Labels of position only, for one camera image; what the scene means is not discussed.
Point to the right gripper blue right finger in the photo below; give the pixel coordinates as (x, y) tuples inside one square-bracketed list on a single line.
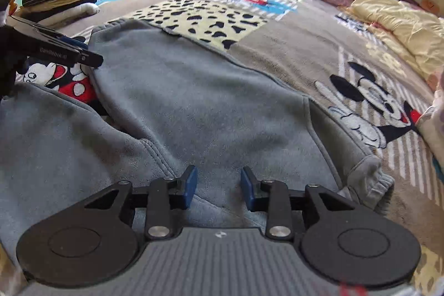
[(273, 198)]

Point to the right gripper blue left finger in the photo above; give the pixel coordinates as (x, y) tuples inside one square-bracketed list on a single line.
[(164, 196)]

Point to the grey fleece sweatpants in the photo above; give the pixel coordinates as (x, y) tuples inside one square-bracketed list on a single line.
[(173, 102)]

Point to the Mickey Mouse grey bed blanket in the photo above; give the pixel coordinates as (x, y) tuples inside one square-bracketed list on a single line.
[(308, 46)]

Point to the cream yellow quilt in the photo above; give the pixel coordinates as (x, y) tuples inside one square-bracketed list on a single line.
[(419, 33)]

